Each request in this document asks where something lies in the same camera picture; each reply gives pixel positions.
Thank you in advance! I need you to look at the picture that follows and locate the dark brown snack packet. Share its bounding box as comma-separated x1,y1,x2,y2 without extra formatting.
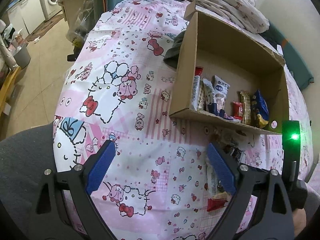
220,143,246,164

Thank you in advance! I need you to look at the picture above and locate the blue yellow snack bag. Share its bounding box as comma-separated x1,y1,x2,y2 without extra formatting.
251,89,269,129

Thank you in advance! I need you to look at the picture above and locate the small red candy packet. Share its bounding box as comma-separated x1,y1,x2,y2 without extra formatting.
233,101,243,120

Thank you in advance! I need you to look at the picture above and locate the brown cardboard box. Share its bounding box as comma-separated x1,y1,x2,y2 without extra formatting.
169,2,289,134

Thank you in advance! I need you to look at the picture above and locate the white blue snack packet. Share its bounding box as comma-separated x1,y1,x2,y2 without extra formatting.
213,75,230,113

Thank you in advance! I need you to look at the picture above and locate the grey chair cushion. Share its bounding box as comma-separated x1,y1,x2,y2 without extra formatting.
0,123,66,240

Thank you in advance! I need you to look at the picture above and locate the teal headboard cushion right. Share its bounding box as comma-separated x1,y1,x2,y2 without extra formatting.
260,21,314,91

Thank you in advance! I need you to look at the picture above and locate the person right hand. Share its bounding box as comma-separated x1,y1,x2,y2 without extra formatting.
292,209,306,237

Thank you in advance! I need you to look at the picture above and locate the pink hello kitty bedsheet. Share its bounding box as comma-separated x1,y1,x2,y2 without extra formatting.
53,0,313,239

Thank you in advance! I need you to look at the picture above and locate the checkered wafer bar packet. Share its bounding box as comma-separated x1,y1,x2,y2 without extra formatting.
240,91,251,125

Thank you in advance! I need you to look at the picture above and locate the crumpled floral blanket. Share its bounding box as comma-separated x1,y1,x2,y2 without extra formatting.
189,0,270,34

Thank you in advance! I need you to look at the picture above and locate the dark grey cloth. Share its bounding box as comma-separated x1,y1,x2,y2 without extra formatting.
163,31,185,69

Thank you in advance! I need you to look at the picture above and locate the grey trash bin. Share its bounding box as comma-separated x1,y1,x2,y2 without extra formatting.
13,44,31,69

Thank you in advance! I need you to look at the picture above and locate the red white long snack packet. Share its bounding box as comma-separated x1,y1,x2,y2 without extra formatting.
191,66,205,111

